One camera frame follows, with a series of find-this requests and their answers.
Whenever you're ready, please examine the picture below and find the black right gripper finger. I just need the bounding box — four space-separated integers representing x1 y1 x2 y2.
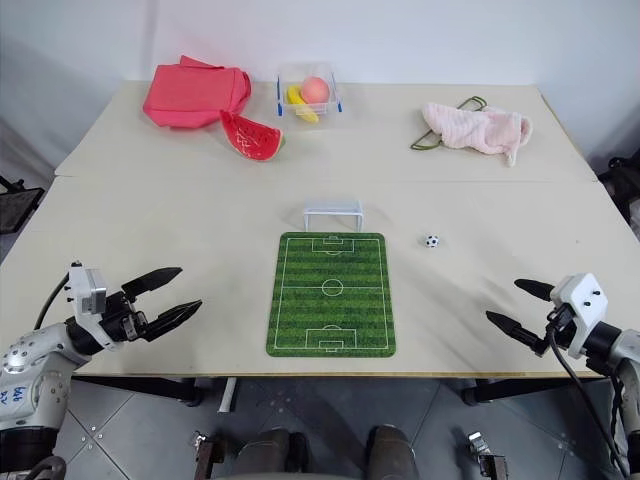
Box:
485 310 548 357
514 278 555 303

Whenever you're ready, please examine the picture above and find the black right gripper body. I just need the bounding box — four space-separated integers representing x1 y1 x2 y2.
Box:
542 303 577 352

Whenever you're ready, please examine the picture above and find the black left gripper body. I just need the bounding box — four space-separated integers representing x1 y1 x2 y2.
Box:
98 290 152 347

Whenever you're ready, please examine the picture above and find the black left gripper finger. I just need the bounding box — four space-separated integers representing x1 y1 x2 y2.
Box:
145 298 204 343
121 266 184 302

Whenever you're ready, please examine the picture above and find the green soccer field mat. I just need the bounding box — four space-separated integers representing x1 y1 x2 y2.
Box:
265 231 398 359

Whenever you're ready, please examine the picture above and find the small white goal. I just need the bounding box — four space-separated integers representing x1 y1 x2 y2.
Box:
302 198 365 233

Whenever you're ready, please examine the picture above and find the white table leg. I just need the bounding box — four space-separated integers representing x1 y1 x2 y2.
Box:
218 377 239 414

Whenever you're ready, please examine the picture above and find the black equipment beside table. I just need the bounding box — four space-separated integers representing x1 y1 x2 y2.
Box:
596 156 640 221

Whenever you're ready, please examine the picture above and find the black mesh chair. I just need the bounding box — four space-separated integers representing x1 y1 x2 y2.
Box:
0 174 44 236

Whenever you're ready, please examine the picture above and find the dark rounded shape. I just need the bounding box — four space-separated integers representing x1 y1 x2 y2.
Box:
366 424 417 480
235 426 309 480

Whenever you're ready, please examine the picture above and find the pink fluffy towel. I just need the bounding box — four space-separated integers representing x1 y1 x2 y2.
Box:
422 101 534 168

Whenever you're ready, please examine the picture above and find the toy watermelon slice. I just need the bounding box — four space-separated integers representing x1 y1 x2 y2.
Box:
219 109 285 163

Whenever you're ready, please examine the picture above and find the red folded cloth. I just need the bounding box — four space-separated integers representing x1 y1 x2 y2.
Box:
142 54 253 132

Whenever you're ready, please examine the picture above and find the yellow toy banana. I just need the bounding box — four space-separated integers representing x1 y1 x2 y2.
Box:
285 84 321 125

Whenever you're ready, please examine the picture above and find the clear plastic basket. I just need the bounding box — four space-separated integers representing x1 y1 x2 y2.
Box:
272 60 346 126

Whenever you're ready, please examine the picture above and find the pink toy peach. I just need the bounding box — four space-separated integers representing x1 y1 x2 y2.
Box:
299 74 332 105

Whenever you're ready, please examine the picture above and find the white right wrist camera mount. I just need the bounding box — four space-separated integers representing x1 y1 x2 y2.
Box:
549 272 611 359

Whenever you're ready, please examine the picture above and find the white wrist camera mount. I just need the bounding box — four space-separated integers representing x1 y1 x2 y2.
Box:
549 272 611 359
67 260 115 347

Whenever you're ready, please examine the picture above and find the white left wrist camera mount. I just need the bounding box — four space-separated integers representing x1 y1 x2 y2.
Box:
67 260 115 347

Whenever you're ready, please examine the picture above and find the black table frame bar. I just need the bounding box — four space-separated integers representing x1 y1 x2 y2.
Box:
73 376 205 407
461 376 615 406

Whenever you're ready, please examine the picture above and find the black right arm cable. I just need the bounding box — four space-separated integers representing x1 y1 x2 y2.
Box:
544 319 630 479

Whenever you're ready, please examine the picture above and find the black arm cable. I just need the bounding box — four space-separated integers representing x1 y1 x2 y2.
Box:
32 272 71 330
544 319 630 479

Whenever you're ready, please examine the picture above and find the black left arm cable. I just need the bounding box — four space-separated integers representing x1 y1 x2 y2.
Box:
32 272 71 330

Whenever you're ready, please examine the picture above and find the metal bracket under table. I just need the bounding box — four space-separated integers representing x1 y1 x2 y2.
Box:
191 431 224 480
466 431 509 480

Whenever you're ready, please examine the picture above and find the green wire hanger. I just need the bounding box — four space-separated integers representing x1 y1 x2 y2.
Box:
410 95 488 151

